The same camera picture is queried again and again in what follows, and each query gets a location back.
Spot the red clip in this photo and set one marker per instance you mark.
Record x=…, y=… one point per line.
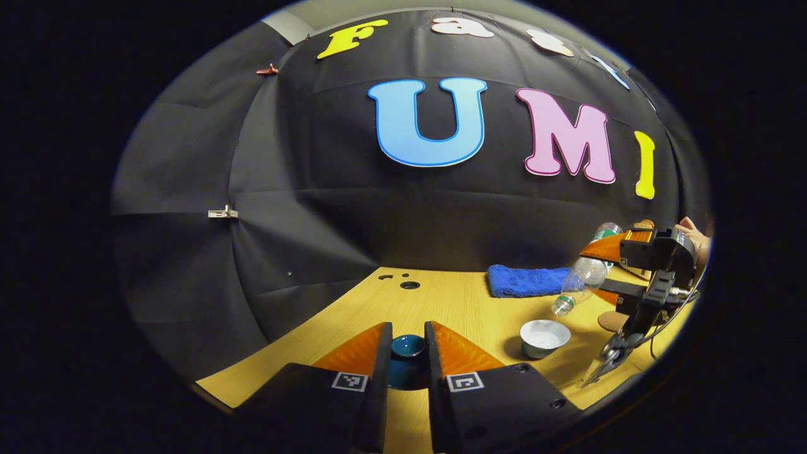
x=267, y=70

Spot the white clip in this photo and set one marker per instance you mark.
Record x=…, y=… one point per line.
x=223, y=213

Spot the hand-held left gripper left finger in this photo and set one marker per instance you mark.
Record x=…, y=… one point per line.
x=377, y=391

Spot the round brown coaster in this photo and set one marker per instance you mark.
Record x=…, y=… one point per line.
x=610, y=323

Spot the blue towel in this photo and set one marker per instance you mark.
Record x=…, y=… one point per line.
x=523, y=282

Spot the teal teacup lid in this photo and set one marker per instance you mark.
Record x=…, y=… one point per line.
x=408, y=362

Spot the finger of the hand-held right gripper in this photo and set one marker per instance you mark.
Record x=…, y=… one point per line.
x=627, y=290
x=605, y=249

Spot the clear plastic water bottle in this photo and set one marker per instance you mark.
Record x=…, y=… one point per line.
x=586, y=274

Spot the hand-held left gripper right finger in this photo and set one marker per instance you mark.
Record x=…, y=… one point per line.
x=436, y=391

